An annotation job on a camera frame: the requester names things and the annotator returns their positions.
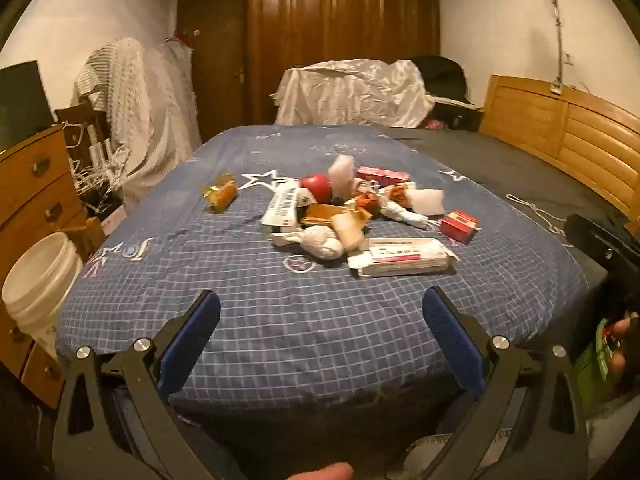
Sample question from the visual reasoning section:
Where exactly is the wooden headboard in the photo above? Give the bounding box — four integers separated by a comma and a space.
479, 75, 640, 217

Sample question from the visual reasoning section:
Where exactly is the pile of white hangers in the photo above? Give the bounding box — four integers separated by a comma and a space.
65, 120, 127, 197

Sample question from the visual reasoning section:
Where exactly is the white plastic bucket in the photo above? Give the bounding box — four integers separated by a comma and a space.
1, 231, 84, 361

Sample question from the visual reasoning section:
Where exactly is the wooden chair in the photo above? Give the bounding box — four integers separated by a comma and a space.
65, 217, 107, 262

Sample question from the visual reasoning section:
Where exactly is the white rolled sock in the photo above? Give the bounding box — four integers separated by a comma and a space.
272, 226, 345, 262

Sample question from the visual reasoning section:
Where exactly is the black television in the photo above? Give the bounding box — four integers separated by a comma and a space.
0, 60, 54, 153

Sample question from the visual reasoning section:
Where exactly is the crumpled orange wrapper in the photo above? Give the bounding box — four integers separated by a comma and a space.
345, 192, 382, 221
385, 182, 416, 206

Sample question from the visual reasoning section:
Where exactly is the wooden dresser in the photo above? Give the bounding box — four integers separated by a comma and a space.
0, 125, 90, 407

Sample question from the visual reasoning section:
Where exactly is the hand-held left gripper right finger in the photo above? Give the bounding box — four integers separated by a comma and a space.
400, 286, 588, 480

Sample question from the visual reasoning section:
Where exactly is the white rolled tissue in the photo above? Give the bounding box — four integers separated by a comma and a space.
380, 200, 432, 231

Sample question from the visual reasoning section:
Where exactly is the dark wooden wardrobe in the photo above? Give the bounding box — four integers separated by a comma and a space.
245, 0, 442, 126

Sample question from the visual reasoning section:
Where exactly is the orange snack wrapper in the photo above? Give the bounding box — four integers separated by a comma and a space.
202, 174, 238, 213

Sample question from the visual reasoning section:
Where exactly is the person's right hand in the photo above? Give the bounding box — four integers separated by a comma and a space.
611, 311, 640, 391

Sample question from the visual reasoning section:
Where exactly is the white knit blanket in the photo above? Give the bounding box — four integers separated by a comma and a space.
72, 37, 173, 211

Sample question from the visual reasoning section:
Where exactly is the white wipes packet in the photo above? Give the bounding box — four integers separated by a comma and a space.
347, 237, 458, 278

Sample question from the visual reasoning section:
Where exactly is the brown door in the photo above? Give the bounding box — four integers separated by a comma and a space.
176, 0, 249, 143

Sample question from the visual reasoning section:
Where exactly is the dark grey bedsheet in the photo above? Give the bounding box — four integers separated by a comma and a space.
385, 127, 640, 286

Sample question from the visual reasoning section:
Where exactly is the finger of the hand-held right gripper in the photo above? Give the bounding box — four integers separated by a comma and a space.
565, 212, 640, 281

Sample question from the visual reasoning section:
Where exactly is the person's left hand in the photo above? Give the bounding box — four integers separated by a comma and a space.
292, 461, 356, 480

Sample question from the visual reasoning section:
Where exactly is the clear garment cover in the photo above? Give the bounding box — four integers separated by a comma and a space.
155, 37, 202, 147

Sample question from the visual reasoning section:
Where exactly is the white cardboard box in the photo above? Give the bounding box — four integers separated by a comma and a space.
97, 205, 128, 227

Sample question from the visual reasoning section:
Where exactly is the pink box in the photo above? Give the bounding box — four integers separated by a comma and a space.
356, 166, 412, 187

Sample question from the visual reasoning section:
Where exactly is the small red box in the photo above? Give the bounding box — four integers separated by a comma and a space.
439, 211, 478, 245

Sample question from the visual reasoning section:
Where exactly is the wall cable conduit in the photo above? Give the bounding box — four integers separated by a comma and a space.
515, 0, 576, 95

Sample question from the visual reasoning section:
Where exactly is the white foam block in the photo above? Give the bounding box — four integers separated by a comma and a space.
407, 189, 446, 217

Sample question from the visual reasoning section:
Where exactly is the golden box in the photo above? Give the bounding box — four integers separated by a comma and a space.
301, 204, 346, 226

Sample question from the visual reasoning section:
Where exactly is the beige sponge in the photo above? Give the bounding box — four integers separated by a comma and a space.
332, 212, 363, 250

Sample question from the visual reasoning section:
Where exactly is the long white box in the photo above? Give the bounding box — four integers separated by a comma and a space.
261, 182, 303, 233

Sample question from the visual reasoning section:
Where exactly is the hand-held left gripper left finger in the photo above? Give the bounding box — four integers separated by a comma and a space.
52, 289, 251, 480

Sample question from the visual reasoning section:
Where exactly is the red apple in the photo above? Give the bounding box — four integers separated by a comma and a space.
300, 175, 333, 203

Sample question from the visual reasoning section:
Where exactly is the white rope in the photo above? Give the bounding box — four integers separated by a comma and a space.
506, 193, 576, 247

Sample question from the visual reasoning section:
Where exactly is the blue checkered bedsheet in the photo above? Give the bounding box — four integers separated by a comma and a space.
55, 125, 591, 411

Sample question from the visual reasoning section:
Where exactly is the black cloth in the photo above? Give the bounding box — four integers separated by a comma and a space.
411, 56, 475, 107

